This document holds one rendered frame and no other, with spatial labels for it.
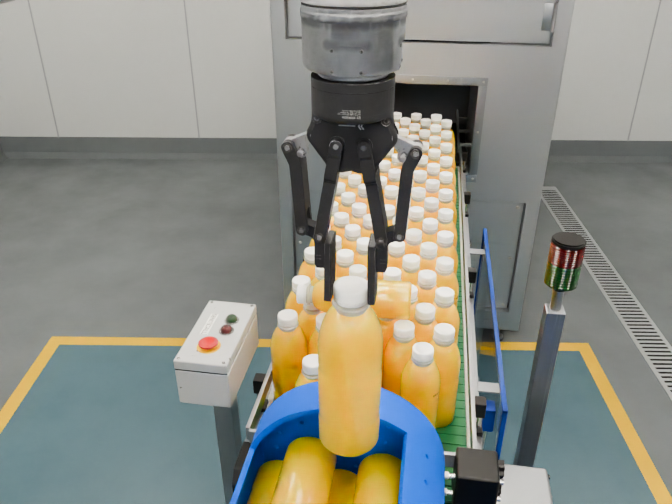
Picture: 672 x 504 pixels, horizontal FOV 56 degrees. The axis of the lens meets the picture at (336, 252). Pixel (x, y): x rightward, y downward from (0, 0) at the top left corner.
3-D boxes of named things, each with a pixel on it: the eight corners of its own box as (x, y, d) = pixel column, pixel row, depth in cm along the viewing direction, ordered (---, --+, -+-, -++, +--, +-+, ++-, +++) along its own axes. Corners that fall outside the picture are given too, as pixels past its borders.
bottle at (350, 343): (389, 448, 76) (397, 307, 66) (332, 466, 73) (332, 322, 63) (363, 409, 81) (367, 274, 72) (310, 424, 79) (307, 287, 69)
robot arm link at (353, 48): (404, 11, 48) (401, 88, 51) (411, -4, 56) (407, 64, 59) (288, 9, 50) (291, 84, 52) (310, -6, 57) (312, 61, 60)
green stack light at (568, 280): (545, 290, 122) (549, 268, 119) (541, 273, 127) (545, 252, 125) (580, 293, 121) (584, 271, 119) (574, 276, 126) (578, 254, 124)
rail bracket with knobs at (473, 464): (439, 518, 107) (445, 475, 102) (440, 484, 113) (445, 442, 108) (499, 526, 106) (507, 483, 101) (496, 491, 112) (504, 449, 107)
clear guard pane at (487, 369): (476, 566, 147) (503, 411, 124) (467, 357, 215) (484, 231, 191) (478, 567, 147) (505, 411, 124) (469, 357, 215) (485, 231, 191)
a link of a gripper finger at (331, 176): (345, 143, 57) (330, 139, 57) (322, 247, 63) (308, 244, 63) (351, 129, 60) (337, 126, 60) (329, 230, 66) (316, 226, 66)
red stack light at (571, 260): (549, 268, 119) (553, 249, 117) (545, 251, 125) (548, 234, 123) (585, 270, 118) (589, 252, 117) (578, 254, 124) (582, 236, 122)
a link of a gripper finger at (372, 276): (370, 232, 65) (378, 233, 65) (370, 290, 68) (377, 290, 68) (367, 246, 62) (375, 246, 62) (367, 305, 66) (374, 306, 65)
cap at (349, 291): (375, 304, 67) (376, 289, 66) (341, 311, 65) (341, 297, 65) (360, 286, 70) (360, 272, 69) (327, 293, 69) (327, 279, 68)
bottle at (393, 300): (409, 315, 124) (308, 308, 127) (412, 278, 123) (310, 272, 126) (409, 324, 117) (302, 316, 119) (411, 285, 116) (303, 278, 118)
